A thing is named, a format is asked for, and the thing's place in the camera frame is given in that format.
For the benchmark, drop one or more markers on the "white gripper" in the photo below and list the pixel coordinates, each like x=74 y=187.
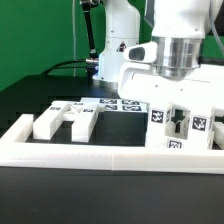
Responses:
x=203 y=86

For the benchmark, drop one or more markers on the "white chair seat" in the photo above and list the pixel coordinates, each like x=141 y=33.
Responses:
x=177 y=137

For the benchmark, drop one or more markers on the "white chair back part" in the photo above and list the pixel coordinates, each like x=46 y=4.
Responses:
x=83 y=118

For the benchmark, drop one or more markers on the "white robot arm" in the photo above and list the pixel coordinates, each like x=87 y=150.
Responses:
x=167 y=69

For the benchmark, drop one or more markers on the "white long chair part left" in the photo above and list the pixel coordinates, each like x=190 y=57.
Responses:
x=49 y=121

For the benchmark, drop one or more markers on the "white tag base sheet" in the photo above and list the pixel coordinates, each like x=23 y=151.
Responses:
x=116 y=105

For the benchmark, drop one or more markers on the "white U-shaped fence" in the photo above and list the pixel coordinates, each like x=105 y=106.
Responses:
x=16 y=151

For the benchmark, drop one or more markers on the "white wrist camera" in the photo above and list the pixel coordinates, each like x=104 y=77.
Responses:
x=143 y=53

